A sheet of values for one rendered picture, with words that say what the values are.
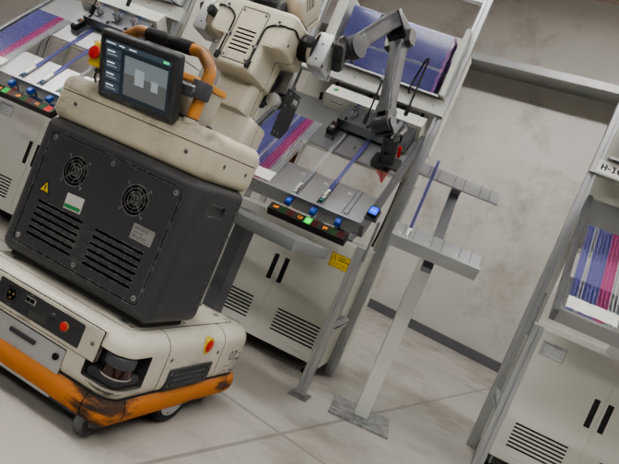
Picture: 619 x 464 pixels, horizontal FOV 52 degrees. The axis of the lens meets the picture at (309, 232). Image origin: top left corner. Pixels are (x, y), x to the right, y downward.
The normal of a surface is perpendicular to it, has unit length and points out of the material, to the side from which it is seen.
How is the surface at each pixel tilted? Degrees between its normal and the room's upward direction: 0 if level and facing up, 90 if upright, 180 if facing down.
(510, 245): 90
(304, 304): 90
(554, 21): 90
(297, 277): 90
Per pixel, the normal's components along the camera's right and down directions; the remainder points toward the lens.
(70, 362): -0.36, -0.09
